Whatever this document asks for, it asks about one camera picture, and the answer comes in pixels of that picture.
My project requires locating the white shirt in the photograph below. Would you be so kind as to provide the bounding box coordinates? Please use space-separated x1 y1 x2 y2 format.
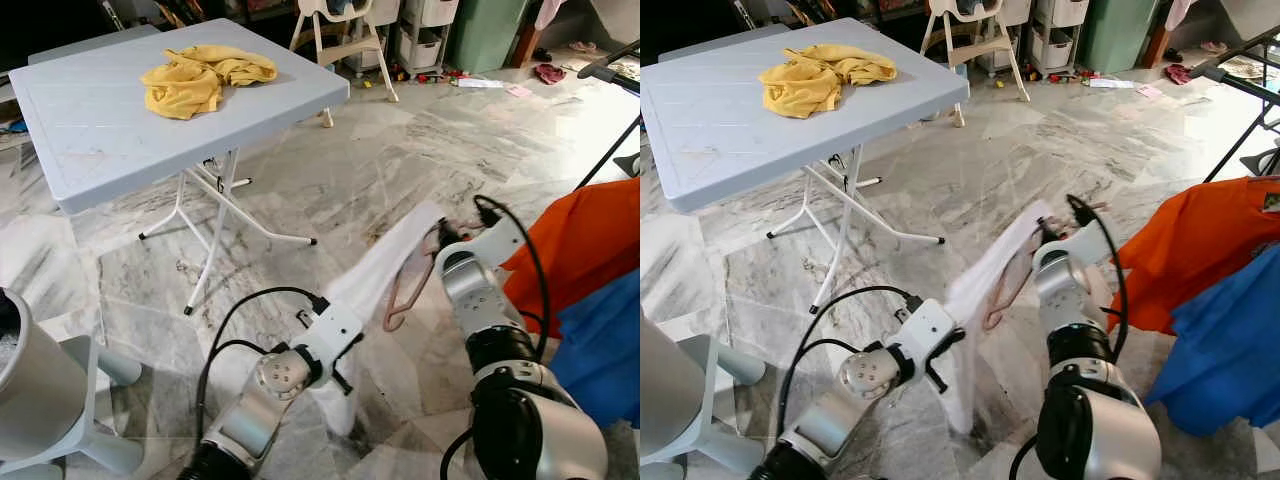
940 200 1058 436
310 200 448 436

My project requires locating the yellow shirt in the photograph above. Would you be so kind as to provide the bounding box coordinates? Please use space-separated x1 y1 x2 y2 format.
140 45 279 121
758 45 899 119

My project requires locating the orange shirt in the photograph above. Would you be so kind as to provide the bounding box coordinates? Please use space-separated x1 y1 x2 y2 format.
500 178 641 341
1110 175 1280 336

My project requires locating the blue shirt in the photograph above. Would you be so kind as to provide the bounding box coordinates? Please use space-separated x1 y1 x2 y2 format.
548 268 641 431
1143 270 1280 436

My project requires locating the white drawer cart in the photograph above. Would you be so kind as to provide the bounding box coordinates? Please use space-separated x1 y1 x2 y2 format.
395 0 461 76
1030 0 1091 76

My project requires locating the green storage bin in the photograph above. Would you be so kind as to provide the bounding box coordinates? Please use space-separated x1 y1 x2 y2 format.
445 0 531 73
1075 0 1161 73

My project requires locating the white high chair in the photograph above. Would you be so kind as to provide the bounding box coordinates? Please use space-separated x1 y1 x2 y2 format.
920 0 1031 129
290 0 401 129

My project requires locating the light blue stool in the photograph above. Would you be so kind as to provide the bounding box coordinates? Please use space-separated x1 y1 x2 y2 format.
640 335 768 477
0 335 146 477

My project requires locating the black drying rack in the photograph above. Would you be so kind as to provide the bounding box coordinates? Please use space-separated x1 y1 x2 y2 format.
572 40 641 191
1198 25 1280 183

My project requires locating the light blue folding table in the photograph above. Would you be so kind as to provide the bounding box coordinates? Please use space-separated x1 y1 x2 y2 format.
640 18 971 316
8 18 351 316

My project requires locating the black television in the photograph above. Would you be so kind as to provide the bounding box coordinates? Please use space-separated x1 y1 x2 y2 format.
640 0 741 61
0 0 111 71

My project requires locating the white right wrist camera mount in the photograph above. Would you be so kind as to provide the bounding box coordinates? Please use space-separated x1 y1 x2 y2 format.
465 222 527 269
1058 225 1113 266

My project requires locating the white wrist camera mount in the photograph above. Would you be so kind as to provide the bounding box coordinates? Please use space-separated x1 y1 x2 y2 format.
298 300 364 368
465 222 527 269
1058 225 1113 266
893 298 958 363

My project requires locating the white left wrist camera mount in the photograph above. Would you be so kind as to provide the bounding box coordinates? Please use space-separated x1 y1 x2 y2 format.
893 298 958 363
298 300 364 368

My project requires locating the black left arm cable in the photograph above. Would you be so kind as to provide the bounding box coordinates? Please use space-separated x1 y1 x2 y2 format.
778 285 926 443
195 286 331 448

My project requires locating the brown wooden post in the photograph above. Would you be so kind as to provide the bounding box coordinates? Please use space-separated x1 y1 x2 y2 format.
510 25 541 69
1143 25 1171 69

